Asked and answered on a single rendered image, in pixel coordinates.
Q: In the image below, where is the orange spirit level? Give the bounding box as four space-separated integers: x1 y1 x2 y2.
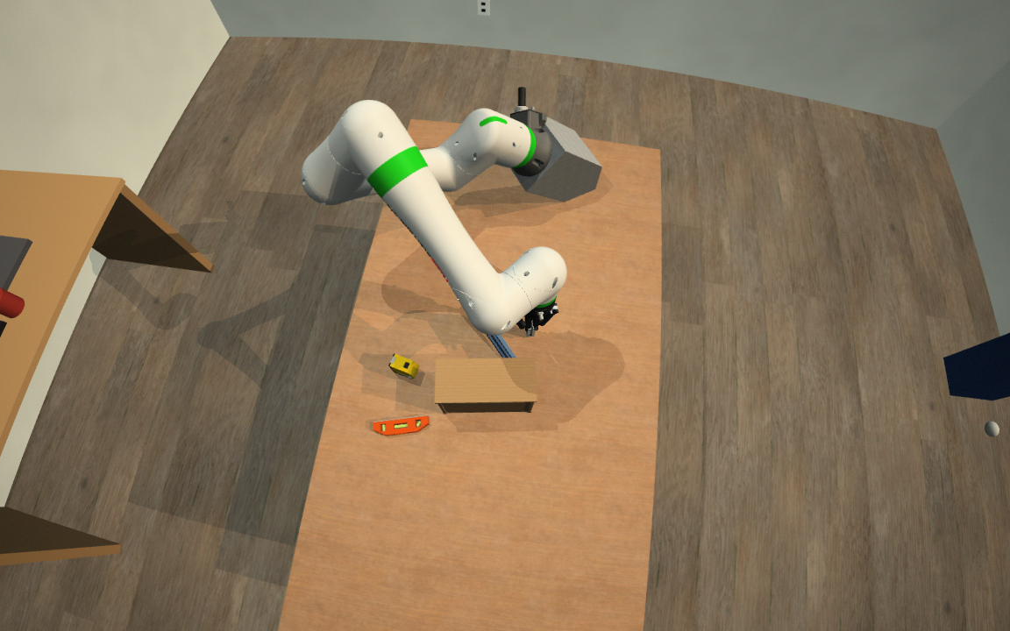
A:
373 415 429 436

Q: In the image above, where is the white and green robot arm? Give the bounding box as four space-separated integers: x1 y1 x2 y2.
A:
301 87 567 336

